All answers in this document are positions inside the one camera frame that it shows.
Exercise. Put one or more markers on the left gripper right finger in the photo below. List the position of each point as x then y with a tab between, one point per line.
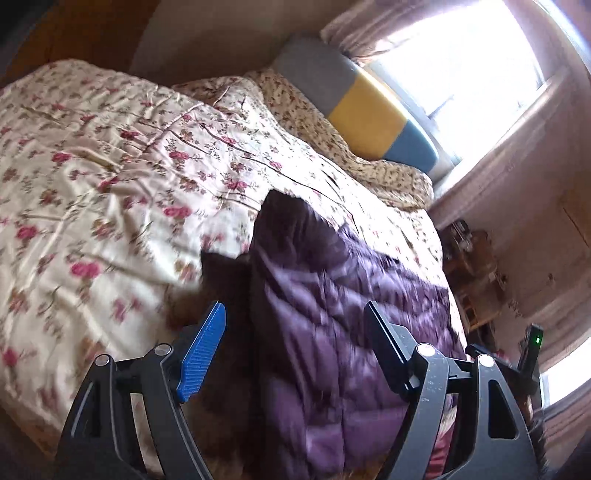
401	358

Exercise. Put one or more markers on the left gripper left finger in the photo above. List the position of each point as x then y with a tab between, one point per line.
194	349

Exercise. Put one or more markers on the purple quilted down jacket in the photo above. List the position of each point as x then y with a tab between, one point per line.
320	402

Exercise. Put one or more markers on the bright bedroom window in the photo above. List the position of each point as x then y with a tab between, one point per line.
465	62

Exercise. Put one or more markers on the cluttered wooden bedside shelf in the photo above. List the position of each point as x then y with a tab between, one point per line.
471	267

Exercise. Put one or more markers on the small-floral pillow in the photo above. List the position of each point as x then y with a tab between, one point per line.
396	184

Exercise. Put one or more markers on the floral cream bed quilt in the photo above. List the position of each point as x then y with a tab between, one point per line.
111	189

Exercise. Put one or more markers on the pink floral right curtain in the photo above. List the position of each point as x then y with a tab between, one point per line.
555	117

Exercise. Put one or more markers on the pink floral curtain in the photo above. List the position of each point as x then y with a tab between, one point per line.
555	117
357	31

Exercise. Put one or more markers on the grey yellow blue headboard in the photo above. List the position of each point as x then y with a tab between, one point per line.
375	125

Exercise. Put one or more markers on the pink floral left curtain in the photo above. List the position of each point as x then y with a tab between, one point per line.
357	31

